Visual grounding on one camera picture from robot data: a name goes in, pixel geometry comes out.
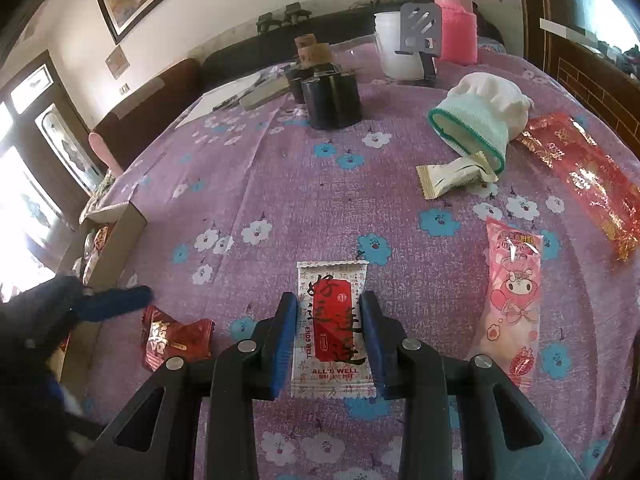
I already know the white flat box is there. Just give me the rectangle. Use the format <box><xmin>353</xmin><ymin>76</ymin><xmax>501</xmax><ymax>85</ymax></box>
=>
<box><xmin>539</xmin><ymin>17</ymin><xmax>598</xmax><ymax>43</ymax></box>

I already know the wooden cabinet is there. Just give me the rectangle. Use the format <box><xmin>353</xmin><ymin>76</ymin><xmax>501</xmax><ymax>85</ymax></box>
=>
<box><xmin>515</xmin><ymin>0</ymin><xmax>640</xmax><ymax>111</ymax></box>

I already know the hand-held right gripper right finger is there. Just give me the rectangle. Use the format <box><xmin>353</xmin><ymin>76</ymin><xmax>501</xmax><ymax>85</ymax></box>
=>
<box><xmin>359</xmin><ymin>290</ymin><xmax>588</xmax><ymax>480</ymax></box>

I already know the glass panel door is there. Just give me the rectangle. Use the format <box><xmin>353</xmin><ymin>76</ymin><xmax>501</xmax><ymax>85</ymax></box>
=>
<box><xmin>0</xmin><ymin>50</ymin><xmax>108</xmax><ymax>306</ymax></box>

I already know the long red clear packet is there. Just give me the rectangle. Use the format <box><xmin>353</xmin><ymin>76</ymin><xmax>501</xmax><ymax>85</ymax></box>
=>
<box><xmin>515</xmin><ymin>112</ymin><xmax>640</xmax><ymax>262</ymax></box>

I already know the dark gadget pile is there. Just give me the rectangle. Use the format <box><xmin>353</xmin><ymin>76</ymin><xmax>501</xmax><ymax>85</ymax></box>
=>
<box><xmin>597</xmin><ymin>40</ymin><xmax>640</xmax><ymax>68</ymax></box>

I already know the small pink cartoon snack packet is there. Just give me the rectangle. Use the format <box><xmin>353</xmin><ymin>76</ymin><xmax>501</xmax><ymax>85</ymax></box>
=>
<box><xmin>486</xmin><ymin>216</ymin><xmax>544</xmax><ymax>392</ymax></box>

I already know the pink thermos bottle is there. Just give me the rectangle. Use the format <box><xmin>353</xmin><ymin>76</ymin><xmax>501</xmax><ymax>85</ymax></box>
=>
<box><xmin>432</xmin><ymin>0</ymin><xmax>478</xmax><ymax>65</ymax></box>

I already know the black pen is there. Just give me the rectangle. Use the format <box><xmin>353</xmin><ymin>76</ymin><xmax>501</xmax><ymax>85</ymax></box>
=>
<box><xmin>212</xmin><ymin>91</ymin><xmax>256</xmax><ymax>111</ymax></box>

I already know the black clamp device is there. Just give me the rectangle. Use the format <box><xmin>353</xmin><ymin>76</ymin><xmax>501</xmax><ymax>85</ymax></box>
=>
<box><xmin>282</xmin><ymin>2</ymin><xmax>311</xmax><ymax>25</ymax></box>
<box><xmin>257</xmin><ymin>12</ymin><xmax>286</xmax><ymax>36</ymax></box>

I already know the black canister wooden knob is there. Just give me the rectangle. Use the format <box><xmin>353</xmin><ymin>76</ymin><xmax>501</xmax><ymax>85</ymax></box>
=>
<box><xmin>302</xmin><ymin>45</ymin><xmax>360</xmax><ymax>130</ymax></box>
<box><xmin>286</xmin><ymin>34</ymin><xmax>321</xmax><ymax>103</ymax></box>

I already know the purple floral tablecloth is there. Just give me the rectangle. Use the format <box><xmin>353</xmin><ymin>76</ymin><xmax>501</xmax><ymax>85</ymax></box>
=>
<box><xmin>60</xmin><ymin>42</ymin><xmax>640</xmax><ymax>480</ymax></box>

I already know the white green knitted bag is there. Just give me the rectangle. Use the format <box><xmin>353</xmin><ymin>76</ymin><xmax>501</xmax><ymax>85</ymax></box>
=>
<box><xmin>428</xmin><ymin>72</ymin><xmax>535</xmax><ymax>173</ymax></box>

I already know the black sofa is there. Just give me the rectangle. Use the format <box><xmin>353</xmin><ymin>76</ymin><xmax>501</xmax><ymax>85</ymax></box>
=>
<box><xmin>202</xmin><ymin>7</ymin><xmax>506</xmax><ymax>93</ymax></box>

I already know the cardboard box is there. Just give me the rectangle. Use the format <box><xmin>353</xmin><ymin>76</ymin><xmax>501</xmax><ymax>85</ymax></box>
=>
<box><xmin>50</xmin><ymin>201</ymin><xmax>148</xmax><ymax>396</ymax></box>

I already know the small framed picture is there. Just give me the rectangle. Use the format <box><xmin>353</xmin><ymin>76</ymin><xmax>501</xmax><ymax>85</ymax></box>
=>
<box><xmin>105</xmin><ymin>45</ymin><xmax>131</xmax><ymax>81</ymax></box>

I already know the white paper sheet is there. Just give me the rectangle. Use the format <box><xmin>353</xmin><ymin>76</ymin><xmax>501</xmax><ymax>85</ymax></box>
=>
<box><xmin>175</xmin><ymin>71</ymin><xmax>268</xmax><ymax>128</ymax></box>

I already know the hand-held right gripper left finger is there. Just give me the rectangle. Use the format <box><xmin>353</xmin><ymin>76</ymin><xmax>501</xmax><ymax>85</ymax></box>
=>
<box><xmin>72</xmin><ymin>291</ymin><xmax>301</xmax><ymax>480</ymax></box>

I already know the patterned cloth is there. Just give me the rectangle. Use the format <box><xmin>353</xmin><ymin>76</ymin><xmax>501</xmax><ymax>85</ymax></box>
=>
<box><xmin>82</xmin><ymin>167</ymin><xmax>118</xmax><ymax>216</ymax></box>

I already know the white plastic container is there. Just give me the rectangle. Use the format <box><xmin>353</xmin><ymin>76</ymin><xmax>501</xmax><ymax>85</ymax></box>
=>
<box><xmin>374</xmin><ymin>10</ymin><xmax>426</xmax><ymax>82</ymax></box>

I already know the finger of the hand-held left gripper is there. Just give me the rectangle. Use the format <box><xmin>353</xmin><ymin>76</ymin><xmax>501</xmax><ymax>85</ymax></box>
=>
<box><xmin>75</xmin><ymin>285</ymin><xmax>153</xmax><ymax>323</ymax></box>

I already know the white red snack packet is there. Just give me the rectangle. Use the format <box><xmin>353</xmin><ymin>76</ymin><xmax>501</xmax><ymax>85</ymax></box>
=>
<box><xmin>291</xmin><ymin>260</ymin><xmax>376</xmax><ymax>401</ymax></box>

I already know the grey phone stand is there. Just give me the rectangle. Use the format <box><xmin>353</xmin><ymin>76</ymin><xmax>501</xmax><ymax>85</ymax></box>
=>
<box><xmin>394</xmin><ymin>1</ymin><xmax>443</xmax><ymax>87</ymax></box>

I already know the brown pink chair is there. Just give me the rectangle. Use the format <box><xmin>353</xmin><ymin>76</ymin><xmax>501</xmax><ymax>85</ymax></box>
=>
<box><xmin>89</xmin><ymin>57</ymin><xmax>203</xmax><ymax>181</ymax></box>

